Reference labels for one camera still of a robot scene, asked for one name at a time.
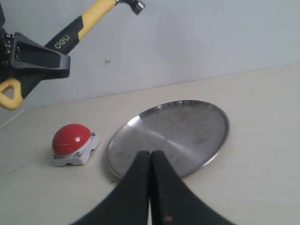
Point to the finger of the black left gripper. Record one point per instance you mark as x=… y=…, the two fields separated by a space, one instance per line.
x=28 y=56

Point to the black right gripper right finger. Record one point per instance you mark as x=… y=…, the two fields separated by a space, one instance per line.
x=172 y=202

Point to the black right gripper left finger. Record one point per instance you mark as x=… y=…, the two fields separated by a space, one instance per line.
x=128 y=203

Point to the yellow black claw hammer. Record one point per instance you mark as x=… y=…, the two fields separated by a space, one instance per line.
x=16 y=88

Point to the round stainless steel plate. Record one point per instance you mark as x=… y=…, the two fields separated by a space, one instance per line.
x=191 y=133

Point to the red dome push button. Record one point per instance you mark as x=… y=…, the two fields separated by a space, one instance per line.
x=72 y=145

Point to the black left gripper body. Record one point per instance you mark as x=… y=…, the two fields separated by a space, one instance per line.
x=6 y=46

